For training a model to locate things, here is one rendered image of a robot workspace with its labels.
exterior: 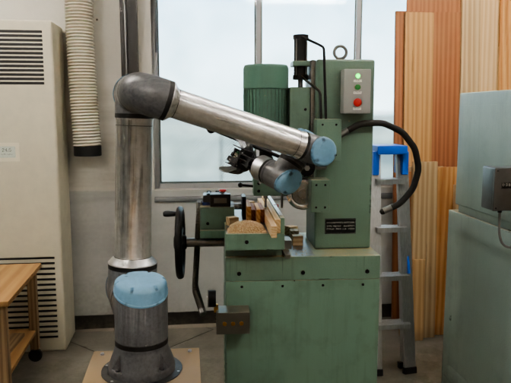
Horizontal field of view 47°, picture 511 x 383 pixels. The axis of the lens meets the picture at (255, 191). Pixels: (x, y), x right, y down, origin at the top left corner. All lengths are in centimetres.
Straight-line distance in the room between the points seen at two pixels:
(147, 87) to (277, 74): 72
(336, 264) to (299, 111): 59
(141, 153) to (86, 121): 165
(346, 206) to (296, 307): 43
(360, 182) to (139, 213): 90
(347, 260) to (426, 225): 142
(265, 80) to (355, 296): 87
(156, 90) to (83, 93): 178
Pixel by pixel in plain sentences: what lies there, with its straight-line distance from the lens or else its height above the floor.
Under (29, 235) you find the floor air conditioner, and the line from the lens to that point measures 343.
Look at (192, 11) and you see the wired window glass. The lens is 367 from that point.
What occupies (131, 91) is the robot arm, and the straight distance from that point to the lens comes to 167.
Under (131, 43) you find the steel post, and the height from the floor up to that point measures 171.
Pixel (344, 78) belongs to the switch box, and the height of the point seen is 145.
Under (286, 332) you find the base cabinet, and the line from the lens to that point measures 226.
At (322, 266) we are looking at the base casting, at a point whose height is 76.
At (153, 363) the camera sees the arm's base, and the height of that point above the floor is 64.
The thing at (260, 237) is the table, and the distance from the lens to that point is 209.
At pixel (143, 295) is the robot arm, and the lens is 166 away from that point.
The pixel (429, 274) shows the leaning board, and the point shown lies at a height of 38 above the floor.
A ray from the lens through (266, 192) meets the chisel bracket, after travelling 231.
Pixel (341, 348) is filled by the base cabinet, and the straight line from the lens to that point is 232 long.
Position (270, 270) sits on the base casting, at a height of 75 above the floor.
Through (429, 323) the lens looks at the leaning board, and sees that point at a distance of 371.
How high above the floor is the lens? 132
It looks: 8 degrees down
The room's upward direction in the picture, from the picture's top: straight up
